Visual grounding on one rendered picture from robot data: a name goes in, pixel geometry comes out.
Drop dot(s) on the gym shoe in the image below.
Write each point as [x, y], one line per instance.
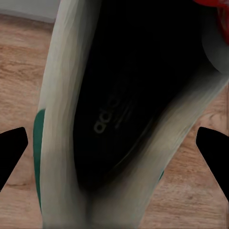
[124, 83]

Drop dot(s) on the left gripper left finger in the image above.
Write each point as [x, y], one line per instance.
[12, 145]

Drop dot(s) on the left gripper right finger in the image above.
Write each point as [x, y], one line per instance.
[214, 147]

